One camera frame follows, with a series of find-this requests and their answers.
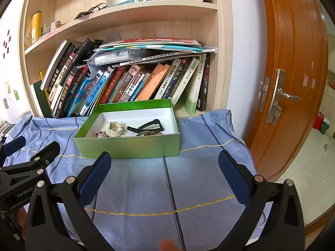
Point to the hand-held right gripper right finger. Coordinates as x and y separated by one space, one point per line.
235 177

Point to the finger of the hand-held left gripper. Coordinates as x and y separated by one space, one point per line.
15 145
47 153

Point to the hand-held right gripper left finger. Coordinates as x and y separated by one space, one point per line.
96 177

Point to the green cardboard box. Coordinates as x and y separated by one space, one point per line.
130 146

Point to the person's left hand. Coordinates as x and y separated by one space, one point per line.
22 217

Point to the person's right hand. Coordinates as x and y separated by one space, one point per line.
168 245

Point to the stack of notebooks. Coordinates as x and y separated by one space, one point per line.
5 129

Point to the blue striped cloth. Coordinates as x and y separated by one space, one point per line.
146 188

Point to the dark green hardcover book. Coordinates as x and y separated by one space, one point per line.
39 99

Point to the white wristwatch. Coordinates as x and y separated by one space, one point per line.
115 129

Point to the black wristwatch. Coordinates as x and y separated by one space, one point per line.
153 122

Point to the metal latch plate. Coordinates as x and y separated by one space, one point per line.
263 94

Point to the row of leaning books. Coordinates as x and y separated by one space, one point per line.
130 83

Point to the red bin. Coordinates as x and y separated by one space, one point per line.
318 121

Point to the green bin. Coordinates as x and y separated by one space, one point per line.
324 128

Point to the beige box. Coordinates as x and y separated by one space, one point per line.
28 35

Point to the clear plastic pen pack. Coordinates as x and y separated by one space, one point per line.
112 57

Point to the yellow bottle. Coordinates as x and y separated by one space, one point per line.
36 28

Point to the patterned tape roll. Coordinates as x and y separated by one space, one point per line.
55 26

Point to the stack of flat magazines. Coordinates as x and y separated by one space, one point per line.
157 48

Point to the brown wooden door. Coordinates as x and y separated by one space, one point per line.
288 44

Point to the light wooden bookshelf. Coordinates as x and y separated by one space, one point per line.
157 26

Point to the green wall sticker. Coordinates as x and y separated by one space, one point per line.
16 95

